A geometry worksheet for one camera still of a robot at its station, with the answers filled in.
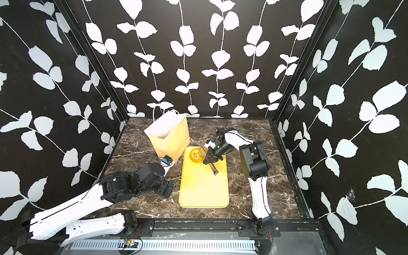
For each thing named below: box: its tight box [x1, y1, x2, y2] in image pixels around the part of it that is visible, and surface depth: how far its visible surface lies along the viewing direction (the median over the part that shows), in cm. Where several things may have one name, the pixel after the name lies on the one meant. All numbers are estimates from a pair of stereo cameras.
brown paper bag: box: [143, 110, 191, 161], surface depth 86 cm
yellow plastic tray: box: [178, 145, 229, 209], surface depth 85 cm
